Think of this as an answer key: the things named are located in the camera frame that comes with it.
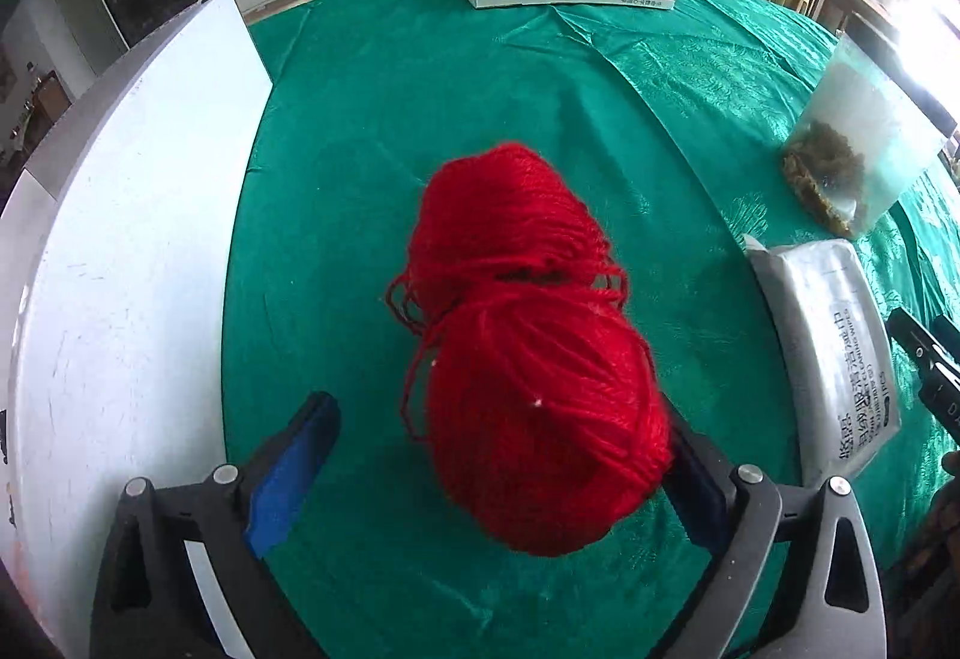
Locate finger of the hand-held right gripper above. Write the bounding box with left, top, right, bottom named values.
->
left=885, top=306, right=960, bottom=375

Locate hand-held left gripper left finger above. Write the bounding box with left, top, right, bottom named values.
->
left=88, top=391, right=342, bottom=659

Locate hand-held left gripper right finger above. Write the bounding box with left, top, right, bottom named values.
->
left=660, top=408, right=886, bottom=659

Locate red yarn skein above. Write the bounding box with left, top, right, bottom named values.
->
left=386, top=142, right=674, bottom=557

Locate white cardboard box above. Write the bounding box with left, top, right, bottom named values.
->
left=0, top=0, right=275, bottom=659

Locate grey wipes packet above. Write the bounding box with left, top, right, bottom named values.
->
left=742, top=235, right=901, bottom=491

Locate floral patterned clothing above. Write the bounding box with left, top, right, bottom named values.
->
left=889, top=471, right=960, bottom=630

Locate clear jar with black lid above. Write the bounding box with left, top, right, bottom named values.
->
left=781, top=31, right=950, bottom=239

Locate green satin tablecloth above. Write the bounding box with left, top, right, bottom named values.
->
left=221, top=0, right=960, bottom=659

